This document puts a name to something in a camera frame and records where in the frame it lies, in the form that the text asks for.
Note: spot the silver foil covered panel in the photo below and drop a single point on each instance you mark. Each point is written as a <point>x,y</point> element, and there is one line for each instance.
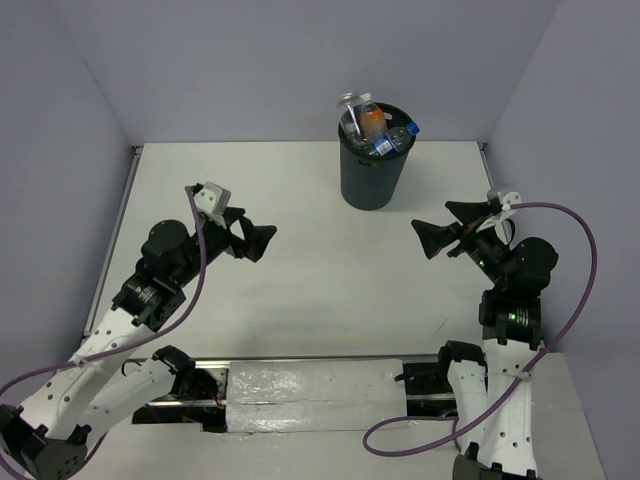
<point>313,396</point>

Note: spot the Pepsi label clear bottle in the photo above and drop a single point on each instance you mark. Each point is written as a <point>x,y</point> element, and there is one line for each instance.
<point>394,140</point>

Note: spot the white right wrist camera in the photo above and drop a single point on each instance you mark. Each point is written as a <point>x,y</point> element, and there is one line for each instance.
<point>500,202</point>

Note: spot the orange label juice bottle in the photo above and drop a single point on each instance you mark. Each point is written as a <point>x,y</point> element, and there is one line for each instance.
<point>372,118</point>

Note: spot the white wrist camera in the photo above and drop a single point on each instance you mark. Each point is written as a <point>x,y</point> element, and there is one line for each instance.
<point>500,202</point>
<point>211,201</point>

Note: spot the dark grey plastic bin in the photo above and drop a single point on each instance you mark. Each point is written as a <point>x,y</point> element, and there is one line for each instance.
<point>368,182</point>

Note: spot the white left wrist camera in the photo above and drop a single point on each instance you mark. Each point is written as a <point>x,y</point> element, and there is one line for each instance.
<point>211,201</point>

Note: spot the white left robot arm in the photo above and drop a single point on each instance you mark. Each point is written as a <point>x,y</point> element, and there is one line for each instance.
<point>53,433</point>

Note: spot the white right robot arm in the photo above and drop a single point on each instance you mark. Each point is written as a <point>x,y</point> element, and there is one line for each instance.
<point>491,382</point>

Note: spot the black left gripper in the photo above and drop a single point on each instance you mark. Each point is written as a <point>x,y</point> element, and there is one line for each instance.
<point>256,237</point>

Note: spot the clear plastic bottle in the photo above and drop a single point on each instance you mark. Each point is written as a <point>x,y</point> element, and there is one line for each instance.
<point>349,109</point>

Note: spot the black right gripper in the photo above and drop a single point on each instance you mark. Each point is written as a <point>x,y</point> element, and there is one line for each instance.
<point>472,214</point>

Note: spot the metal base rail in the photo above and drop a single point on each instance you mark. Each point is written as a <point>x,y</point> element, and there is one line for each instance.
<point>432,387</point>

